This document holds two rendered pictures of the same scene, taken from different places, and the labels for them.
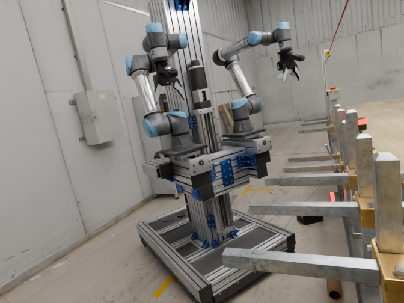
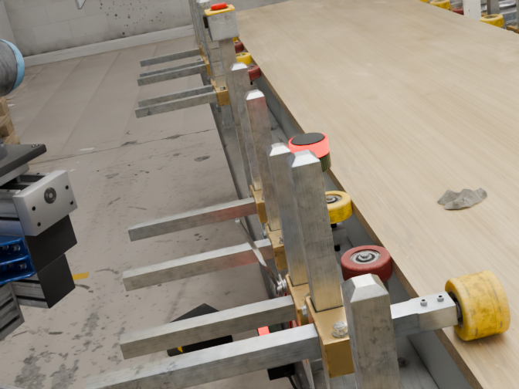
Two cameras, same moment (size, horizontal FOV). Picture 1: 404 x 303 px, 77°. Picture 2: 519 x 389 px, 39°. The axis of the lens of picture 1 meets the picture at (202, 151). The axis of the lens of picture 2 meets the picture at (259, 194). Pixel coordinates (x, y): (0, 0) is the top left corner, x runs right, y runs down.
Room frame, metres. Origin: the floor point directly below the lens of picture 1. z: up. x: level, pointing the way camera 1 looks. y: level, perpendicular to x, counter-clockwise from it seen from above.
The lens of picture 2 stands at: (0.19, -0.07, 1.47)
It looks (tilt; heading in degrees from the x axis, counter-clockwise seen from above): 22 degrees down; 330
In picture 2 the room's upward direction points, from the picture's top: 11 degrees counter-clockwise
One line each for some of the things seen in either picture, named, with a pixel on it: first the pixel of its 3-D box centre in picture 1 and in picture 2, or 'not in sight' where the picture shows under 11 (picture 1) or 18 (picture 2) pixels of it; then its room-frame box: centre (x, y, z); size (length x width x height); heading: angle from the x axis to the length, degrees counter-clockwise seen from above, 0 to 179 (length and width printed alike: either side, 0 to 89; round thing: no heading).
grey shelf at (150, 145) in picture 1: (172, 142); not in sight; (4.05, 0.44, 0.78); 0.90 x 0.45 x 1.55; 149
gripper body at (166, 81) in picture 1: (162, 73); not in sight; (1.24, 0.11, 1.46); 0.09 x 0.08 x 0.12; 29
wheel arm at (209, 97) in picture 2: (321, 129); (197, 100); (2.45, -1.19, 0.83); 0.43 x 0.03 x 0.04; 64
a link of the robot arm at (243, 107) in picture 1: (240, 108); not in sight; (1.83, -0.33, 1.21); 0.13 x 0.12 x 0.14; 127
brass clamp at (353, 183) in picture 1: (356, 175); (334, 327); (0.85, -0.52, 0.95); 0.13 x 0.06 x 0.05; 154
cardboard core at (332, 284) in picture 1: (333, 278); not in sight; (1.45, -0.69, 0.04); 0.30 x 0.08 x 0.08; 154
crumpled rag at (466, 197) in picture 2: not in sight; (462, 194); (1.03, -0.96, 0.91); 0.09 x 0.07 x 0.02; 57
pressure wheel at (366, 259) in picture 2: not in sight; (368, 285); (1.01, -0.71, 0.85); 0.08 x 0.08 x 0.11
